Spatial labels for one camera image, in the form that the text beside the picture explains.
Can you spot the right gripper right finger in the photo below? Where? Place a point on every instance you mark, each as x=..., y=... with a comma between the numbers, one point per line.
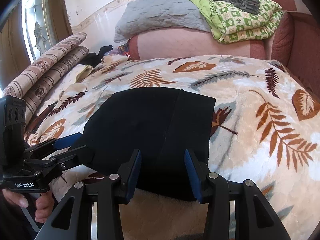
x=255, y=218

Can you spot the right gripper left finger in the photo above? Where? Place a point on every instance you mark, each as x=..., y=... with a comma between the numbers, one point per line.
x=72, y=218

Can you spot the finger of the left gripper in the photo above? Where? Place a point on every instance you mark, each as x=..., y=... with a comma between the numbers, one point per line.
x=72, y=158
x=71, y=139

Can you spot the black pants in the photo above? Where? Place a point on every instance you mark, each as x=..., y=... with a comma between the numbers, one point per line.
x=160, y=122

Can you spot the white yellow-edged cloth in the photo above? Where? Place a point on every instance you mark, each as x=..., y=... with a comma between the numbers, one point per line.
x=75, y=75

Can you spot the striped beige rolled mattress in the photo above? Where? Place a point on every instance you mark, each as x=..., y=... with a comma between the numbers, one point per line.
x=40, y=77

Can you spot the black garment in background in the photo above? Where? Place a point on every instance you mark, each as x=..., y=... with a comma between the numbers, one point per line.
x=94, y=59

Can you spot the leaf-patterned beige blanket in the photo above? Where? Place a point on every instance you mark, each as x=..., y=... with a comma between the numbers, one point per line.
x=265, y=128

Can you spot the colourful printed fabric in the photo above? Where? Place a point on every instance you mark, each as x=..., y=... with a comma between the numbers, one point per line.
x=122, y=50

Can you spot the window with patterned glass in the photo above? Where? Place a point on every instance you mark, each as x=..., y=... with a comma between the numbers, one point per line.
x=37, y=28

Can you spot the pink quilted bolster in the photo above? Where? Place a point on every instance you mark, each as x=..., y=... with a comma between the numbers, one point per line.
x=185, y=42

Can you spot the grey quilted pillow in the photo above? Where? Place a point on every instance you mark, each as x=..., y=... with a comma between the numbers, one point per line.
x=144, y=15

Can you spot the reddish brown sofa headboard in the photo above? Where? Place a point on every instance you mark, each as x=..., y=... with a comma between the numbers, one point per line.
x=296, y=43

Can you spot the green patterned folded quilt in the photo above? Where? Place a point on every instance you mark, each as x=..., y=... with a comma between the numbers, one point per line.
x=230, y=24

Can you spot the dark grey cloth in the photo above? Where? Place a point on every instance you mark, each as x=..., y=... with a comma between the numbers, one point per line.
x=249, y=6

